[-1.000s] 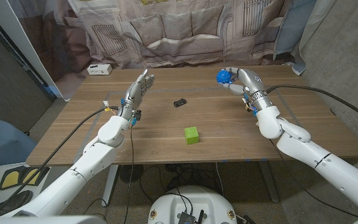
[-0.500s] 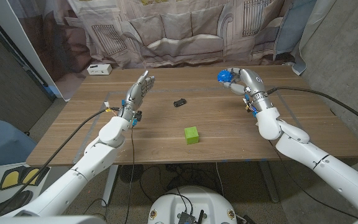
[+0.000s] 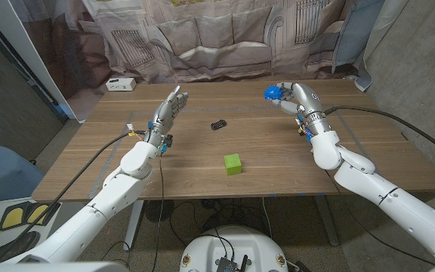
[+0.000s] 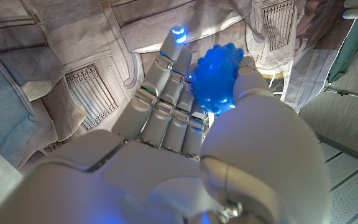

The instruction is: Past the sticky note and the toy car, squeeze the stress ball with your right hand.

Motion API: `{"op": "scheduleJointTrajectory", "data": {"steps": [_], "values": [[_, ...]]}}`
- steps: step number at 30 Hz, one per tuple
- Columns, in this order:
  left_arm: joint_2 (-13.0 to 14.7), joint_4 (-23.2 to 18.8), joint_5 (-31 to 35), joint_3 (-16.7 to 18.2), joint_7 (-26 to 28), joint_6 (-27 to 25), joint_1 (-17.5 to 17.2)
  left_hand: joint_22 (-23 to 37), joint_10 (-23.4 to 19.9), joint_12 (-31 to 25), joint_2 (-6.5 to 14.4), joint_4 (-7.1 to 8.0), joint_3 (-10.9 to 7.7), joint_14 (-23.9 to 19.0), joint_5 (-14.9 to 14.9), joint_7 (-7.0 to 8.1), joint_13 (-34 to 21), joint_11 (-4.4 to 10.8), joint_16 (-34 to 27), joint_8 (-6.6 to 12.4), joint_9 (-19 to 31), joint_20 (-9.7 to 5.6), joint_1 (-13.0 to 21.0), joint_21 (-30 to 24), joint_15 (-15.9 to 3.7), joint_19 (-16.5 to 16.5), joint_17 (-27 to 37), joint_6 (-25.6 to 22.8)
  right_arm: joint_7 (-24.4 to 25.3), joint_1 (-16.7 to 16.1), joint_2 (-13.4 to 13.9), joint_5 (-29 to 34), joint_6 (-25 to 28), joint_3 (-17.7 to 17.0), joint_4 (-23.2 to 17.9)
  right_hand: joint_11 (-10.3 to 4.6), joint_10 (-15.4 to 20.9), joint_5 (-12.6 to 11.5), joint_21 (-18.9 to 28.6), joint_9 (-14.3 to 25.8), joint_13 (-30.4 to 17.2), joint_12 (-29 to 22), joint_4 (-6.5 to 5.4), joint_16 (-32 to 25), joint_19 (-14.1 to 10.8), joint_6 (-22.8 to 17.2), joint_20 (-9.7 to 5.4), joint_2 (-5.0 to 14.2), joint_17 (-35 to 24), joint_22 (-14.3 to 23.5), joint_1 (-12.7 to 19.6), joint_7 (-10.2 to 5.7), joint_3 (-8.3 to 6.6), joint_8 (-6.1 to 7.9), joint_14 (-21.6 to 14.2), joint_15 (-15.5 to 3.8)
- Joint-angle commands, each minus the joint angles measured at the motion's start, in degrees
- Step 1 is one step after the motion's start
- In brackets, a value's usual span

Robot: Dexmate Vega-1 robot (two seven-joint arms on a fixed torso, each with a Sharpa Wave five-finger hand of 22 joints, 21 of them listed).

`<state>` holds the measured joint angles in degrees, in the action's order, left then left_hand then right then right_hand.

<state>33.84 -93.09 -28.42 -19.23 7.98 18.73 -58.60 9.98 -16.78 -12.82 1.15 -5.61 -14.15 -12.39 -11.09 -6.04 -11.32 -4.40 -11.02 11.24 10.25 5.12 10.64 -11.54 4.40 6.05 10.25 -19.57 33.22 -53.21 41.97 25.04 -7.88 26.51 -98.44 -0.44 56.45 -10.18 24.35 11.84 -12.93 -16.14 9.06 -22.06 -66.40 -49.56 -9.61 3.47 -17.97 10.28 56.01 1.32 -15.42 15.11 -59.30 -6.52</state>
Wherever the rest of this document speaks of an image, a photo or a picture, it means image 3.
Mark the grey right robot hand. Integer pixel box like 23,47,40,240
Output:
268,82,334,138

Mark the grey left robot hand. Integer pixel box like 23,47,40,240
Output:
143,85,190,148

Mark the blue spiky stress ball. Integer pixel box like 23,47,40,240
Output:
264,85,285,101

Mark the green sticky note block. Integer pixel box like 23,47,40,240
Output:
224,153,242,176

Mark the white power strip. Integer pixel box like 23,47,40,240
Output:
105,77,137,92

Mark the pale cloth curtain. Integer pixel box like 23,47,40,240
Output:
354,0,410,92

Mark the black round fan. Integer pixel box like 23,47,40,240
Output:
144,199,176,223

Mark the printed sofa backdrop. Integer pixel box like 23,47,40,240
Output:
8,0,387,124

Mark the white table leg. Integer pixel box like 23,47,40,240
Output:
123,199,145,250

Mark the grey table leg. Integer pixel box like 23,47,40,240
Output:
313,195,340,247

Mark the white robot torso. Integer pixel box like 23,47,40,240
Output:
179,225,289,272

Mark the black computer module with antenna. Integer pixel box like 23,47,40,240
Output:
215,255,249,272

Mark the blue bin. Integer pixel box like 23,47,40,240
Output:
0,145,45,215

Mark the yellow and black foot pedal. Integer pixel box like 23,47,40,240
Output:
0,201,62,232

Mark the person's foot in dark shoe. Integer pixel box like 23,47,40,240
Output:
0,222,41,264

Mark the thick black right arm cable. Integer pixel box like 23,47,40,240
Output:
322,105,435,164

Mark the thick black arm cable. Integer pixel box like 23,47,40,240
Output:
20,130,147,239
322,105,435,164

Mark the thin black left wrist cable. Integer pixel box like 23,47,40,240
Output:
151,153,165,272

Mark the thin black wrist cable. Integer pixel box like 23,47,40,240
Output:
151,153,165,272
322,169,435,266

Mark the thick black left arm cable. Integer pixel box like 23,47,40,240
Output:
20,130,147,239

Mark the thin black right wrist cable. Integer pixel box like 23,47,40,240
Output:
322,169,435,266

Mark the white partition frame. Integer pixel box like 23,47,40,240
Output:
0,0,85,124

